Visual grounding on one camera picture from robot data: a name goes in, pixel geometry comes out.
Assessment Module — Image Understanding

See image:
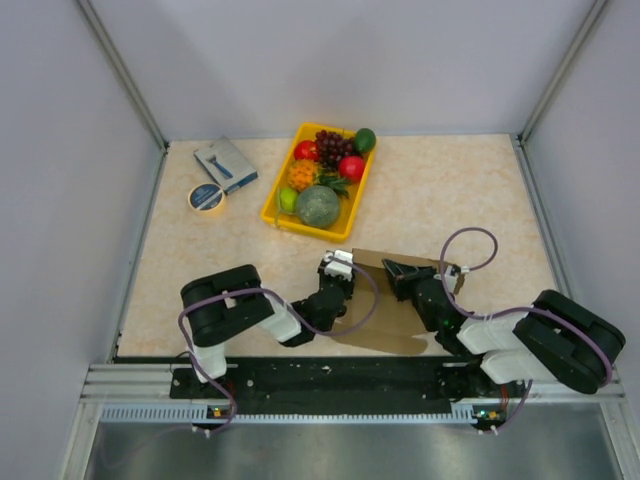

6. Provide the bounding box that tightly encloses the left aluminium frame post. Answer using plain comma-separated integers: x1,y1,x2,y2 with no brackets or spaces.
74,0,168,152

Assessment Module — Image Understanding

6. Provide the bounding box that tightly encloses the aluminium front rail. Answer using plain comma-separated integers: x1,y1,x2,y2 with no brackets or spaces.
80,357,625,426

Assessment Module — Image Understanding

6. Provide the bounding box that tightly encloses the small green lime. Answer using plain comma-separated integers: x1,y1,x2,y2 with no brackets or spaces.
278,187,299,214

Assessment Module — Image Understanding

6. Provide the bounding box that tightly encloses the green avocado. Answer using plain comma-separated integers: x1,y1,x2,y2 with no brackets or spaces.
353,128,377,154

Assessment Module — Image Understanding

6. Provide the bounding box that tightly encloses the aluminium frame post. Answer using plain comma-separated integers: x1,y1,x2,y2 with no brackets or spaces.
517,0,612,148
74,0,168,152

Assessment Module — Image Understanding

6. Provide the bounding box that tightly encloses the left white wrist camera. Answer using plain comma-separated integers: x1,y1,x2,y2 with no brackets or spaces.
321,249,353,282

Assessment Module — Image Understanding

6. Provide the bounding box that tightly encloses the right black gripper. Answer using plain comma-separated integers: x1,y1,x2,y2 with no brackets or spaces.
383,259,440,332

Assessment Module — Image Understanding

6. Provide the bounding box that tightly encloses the brown cardboard box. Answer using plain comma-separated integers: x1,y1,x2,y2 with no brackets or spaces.
331,249,464,356

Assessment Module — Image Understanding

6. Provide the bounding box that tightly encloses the red apple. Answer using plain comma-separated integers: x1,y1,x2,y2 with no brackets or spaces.
294,140,319,162

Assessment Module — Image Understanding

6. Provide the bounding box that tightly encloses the yellow plastic tray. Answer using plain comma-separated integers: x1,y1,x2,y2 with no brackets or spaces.
261,122,376,243

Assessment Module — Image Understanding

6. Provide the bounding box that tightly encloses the beige masking tape roll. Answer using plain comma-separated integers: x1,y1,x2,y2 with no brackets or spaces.
187,183,226,217

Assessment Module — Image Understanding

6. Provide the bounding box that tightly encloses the right aluminium frame post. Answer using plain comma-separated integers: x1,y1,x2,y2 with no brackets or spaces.
517,0,612,148

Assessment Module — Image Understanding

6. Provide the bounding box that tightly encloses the blue razor package box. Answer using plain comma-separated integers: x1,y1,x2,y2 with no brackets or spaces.
194,136,258,195

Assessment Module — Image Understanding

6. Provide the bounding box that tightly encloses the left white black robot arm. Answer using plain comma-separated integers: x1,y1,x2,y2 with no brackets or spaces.
180,260,355,397

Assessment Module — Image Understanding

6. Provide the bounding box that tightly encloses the green round melon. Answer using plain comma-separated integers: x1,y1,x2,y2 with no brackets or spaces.
295,185,341,229

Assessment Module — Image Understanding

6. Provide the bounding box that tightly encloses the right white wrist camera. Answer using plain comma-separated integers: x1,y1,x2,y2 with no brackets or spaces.
441,264,471,278

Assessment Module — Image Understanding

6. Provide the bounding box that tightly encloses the orange pineapple with leaves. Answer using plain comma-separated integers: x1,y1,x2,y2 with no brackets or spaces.
286,159,350,198

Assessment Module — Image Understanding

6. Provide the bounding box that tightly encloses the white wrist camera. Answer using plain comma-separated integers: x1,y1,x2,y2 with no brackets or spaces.
321,249,353,282
441,264,471,278

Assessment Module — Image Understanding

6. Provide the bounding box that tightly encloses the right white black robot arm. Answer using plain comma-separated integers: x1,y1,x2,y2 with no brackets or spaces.
382,258,626,396

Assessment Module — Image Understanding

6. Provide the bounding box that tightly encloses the red pomegranate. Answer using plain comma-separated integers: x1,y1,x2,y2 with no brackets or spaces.
338,156,366,184

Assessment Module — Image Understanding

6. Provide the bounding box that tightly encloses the dark purple grape bunch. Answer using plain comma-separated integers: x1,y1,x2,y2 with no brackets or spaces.
315,130,355,171

